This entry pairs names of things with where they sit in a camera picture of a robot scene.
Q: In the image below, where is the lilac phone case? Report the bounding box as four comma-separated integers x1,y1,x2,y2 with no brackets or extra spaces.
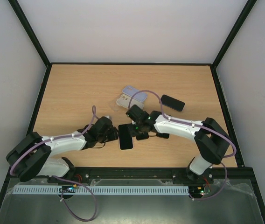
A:
122,85,147,103

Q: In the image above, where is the clear magsafe phone case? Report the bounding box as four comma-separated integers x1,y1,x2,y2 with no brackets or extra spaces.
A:
109,97,121,112

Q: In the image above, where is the black phone blue edge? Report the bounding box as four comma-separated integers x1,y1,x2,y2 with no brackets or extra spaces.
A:
160,94,185,112

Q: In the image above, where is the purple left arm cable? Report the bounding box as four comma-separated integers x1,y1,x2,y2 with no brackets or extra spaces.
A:
9,105,97,176

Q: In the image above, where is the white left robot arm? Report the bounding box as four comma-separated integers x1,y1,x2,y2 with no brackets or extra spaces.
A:
6,117,119,182

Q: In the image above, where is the black enclosure frame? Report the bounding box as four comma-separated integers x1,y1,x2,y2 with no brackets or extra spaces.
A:
0,0,265,224

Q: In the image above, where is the light blue cable duct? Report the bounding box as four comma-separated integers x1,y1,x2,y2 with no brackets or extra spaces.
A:
12,185,189,196

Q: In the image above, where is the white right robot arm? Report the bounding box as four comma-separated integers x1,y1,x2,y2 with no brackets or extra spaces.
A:
126,105,235,183

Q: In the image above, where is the black phone purple edge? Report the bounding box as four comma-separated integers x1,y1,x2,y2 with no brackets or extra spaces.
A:
118,124,133,150

